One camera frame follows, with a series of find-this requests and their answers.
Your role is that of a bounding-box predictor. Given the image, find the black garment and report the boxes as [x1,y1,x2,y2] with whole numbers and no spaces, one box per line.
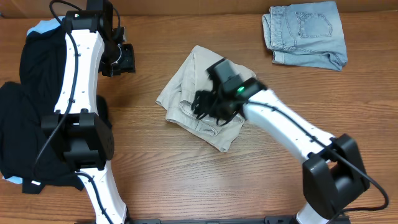
[0,24,113,195]

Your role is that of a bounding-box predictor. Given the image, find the beige khaki shorts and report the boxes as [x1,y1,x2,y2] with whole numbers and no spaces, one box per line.
[156,45,245,152]

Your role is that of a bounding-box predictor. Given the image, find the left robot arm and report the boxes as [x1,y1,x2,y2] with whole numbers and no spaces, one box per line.
[41,0,136,223]

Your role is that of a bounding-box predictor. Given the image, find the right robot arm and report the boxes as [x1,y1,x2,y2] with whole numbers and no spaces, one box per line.
[192,58,370,223]

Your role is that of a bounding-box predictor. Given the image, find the folded light denim shorts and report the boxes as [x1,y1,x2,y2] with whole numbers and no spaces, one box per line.
[262,1,348,71]

